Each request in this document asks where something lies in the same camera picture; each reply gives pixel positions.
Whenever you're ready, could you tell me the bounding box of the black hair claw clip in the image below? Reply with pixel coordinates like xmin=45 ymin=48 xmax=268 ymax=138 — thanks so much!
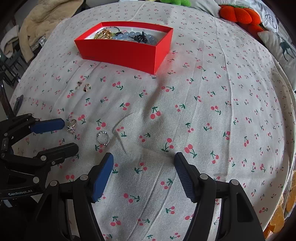
xmin=129 ymin=32 xmax=148 ymax=44

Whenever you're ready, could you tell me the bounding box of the gold ring brooch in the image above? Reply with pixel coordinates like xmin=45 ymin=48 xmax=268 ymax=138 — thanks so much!
xmin=93 ymin=28 xmax=113 ymax=40

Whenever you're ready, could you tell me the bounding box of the red cardboard box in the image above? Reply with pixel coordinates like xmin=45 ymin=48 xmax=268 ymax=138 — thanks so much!
xmin=74 ymin=21 xmax=173 ymax=74

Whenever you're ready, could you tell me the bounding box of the gold heart earring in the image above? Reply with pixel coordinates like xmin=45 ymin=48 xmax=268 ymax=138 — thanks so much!
xmin=83 ymin=84 xmax=91 ymax=92

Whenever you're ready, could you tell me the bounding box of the deer print pillow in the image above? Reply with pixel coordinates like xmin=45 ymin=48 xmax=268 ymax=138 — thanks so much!
xmin=258 ymin=31 xmax=295 ymax=90

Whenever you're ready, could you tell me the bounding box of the white patterned pillow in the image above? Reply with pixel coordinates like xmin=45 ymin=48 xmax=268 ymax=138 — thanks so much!
xmin=248 ymin=0 xmax=278 ymax=33

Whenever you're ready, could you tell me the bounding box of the silver beaded ring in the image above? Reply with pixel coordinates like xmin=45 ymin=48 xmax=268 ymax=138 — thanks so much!
xmin=96 ymin=131 xmax=110 ymax=147

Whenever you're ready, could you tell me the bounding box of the green plush toy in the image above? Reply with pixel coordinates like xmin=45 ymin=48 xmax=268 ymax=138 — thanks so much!
xmin=160 ymin=0 xmax=191 ymax=7

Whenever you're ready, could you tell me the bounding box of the silver flower ring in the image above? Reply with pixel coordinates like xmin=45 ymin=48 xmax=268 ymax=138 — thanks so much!
xmin=66 ymin=119 xmax=77 ymax=135

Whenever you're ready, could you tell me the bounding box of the grey pillow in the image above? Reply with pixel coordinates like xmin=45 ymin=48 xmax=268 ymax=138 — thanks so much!
xmin=190 ymin=0 xmax=221 ymax=18

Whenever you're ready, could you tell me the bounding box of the gold earring with gem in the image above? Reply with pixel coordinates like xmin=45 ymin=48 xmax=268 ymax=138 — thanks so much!
xmin=75 ymin=81 xmax=83 ymax=90

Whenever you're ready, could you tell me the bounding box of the cherry print bed sheet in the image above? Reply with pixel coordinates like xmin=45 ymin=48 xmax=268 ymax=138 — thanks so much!
xmin=11 ymin=1 xmax=295 ymax=240

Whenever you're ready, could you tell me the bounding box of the orange red plush toy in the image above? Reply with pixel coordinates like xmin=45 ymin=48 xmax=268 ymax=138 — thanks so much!
xmin=219 ymin=4 xmax=265 ymax=37

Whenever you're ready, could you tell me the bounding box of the orange patterned cloth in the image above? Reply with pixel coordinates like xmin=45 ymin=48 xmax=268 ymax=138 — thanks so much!
xmin=263 ymin=170 xmax=295 ymax=239

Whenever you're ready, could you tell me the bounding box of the light blue bead bracelet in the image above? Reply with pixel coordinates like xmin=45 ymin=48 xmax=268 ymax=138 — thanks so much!
xmin=111 ymin=29 xmax=159 ymax=46

